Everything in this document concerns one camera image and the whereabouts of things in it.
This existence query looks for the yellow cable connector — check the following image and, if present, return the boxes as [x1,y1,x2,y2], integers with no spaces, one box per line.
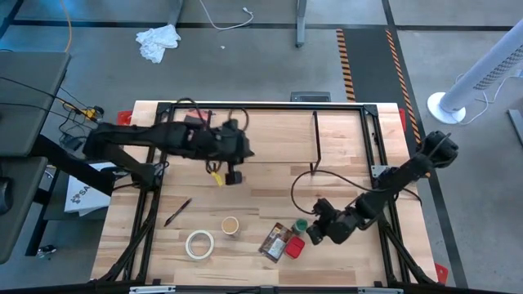
[83,105,105,123]

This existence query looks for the grey desk leg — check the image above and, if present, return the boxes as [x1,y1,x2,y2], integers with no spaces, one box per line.
[295,0,308,48]
[167,0,185,28]

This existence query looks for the white printed bag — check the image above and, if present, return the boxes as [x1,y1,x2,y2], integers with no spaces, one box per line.
[64,162,123,217]

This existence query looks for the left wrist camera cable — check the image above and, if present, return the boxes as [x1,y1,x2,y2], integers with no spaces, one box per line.
[175,96,251,134]

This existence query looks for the grey desk top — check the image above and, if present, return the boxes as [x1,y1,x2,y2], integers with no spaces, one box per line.
[0,157,49,265]
[0,51,71,158]

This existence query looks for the red spice tin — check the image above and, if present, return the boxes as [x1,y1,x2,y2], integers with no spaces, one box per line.
[284,235,306,261]

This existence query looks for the black rounded object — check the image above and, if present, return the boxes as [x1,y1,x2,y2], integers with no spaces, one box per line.
[0,176,14,216]

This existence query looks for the crumpled white cloth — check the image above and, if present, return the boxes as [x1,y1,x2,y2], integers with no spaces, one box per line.
[135,24,182,65]

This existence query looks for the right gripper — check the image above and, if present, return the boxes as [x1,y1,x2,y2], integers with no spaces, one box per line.
[306,209,362,247]

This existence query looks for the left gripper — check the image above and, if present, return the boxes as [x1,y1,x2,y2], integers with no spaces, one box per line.
[199,119,256,164]

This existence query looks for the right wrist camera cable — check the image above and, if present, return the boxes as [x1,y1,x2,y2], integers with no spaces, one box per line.
[290,169,424,217]

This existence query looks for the white fan cable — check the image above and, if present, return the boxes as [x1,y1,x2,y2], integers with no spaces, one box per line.
[453,72,523,126]

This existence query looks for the white spice jar beige lid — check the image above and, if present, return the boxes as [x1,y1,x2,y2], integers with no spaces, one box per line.
[221,216,241,238]

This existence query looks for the silver metal bracket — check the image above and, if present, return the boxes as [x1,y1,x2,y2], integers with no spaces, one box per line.
[358,287,405,294]
[129,285,177,294]

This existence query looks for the black pen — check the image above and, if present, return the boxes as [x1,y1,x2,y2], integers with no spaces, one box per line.
[163,198,193,228]

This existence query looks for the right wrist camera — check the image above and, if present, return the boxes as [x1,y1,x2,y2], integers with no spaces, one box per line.
[312,198,338,217]

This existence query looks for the black desk leg frame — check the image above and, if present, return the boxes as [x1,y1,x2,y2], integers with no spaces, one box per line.
[25,134,118,257]

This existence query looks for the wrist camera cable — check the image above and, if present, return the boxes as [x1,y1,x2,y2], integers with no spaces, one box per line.
[175,96,251,134]
[290,169,424,217]

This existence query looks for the grey floor outlet box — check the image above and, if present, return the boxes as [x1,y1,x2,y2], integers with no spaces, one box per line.
[290,91,332,103]

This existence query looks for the thin orange-yellow cable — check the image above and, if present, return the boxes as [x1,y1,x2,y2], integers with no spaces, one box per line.
[59,0,74,53]

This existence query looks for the white masking tape roll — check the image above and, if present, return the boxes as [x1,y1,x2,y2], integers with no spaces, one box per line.
[185,229,216,261]

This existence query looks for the white cable with plug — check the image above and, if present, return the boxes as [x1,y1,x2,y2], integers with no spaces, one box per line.
[199,0,255,32]

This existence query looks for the white tower fan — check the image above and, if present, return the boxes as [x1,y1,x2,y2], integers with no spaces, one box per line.
[427,30,523,126]

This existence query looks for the orange brown spice pouch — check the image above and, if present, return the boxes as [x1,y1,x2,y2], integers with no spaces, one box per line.
[257,221,294,264]

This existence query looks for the green lidded spice jar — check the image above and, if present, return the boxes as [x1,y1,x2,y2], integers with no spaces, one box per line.
[291,218,309,237]

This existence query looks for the dark red booklet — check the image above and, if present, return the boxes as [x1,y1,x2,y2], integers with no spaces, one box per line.
[182,107,213,123]

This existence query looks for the small black silver object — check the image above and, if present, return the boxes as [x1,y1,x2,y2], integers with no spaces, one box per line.
[35,243,58,260]

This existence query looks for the black mat hazard stripes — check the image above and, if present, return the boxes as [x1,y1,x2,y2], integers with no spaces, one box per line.
[335,27,422,140]

